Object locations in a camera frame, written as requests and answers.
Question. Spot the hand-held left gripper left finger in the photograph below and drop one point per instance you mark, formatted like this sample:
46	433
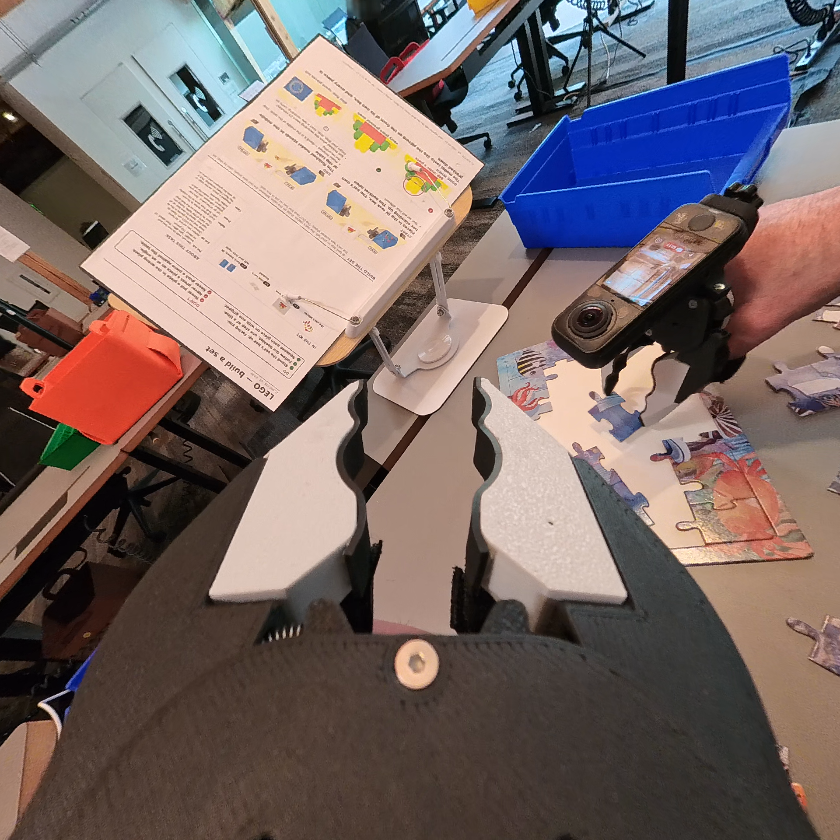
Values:
289	525

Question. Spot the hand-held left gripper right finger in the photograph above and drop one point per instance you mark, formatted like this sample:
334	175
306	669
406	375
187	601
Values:
551	525

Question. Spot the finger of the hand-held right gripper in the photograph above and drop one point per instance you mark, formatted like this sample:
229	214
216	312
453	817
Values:
615	377
666	387

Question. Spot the dark blue striped puzzle piece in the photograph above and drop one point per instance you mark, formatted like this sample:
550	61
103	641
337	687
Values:
617	417

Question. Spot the purple blue edge puzzle piece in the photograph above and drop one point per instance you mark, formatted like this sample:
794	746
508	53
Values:
558	359

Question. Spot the sea print jigsaw puzzle board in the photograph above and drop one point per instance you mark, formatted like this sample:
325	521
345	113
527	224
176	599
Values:
571	426

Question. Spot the red octopus head puzzle piece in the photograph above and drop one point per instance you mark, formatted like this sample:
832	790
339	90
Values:
531	401

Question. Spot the person's right forearm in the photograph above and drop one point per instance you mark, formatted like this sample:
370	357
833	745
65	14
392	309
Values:
823	249

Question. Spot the person's right hand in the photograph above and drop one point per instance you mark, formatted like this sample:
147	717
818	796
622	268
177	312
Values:
768	275

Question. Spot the joined blue whale puzzle pieces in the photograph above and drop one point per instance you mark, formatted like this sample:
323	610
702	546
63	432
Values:
610	479

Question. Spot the blue plastic bin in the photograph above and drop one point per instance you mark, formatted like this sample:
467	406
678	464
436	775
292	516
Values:
590	210
82	669

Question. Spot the grey blue white puzzle piece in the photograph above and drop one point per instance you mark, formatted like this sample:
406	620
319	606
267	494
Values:
807	387

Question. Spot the pale wooden stand board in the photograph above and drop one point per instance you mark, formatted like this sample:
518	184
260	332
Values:
334	351

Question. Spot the round clear disc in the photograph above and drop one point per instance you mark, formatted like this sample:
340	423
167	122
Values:
436	349

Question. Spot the orange plastic bin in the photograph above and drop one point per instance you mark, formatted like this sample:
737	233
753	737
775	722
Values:
105	380

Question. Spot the green plastic bin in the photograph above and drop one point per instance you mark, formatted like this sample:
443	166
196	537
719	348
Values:
65	449

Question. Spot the white paper holder bar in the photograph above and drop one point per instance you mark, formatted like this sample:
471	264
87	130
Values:
400	272

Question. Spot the black vertical pole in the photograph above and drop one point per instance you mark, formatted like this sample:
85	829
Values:
679	39

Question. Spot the black tripod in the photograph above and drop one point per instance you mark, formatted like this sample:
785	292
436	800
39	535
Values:
590	46

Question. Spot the grey desk with brown edge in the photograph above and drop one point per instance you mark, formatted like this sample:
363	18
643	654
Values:
39	512

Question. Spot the white printed instruction sheet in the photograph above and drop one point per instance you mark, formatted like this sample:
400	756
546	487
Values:
229	229

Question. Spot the long brown desk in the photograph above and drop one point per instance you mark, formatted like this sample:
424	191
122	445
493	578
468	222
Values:
446	52

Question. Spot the black slanted pole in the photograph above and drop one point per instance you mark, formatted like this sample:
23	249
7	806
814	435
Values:
39	325

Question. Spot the yellow plastic bin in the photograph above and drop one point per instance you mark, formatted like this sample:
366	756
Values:
482	6

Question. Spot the orange pufferfish puzzle piece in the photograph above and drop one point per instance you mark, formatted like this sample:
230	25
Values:
795	787

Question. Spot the brown cardboard box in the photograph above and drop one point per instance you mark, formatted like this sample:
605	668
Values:
26	774

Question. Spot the white paper notice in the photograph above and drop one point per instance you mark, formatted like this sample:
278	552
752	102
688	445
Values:
13	243

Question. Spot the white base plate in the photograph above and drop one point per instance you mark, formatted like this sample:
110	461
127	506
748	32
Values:
479	325

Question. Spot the grey metal bracket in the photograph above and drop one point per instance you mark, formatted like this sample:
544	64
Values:
410	364

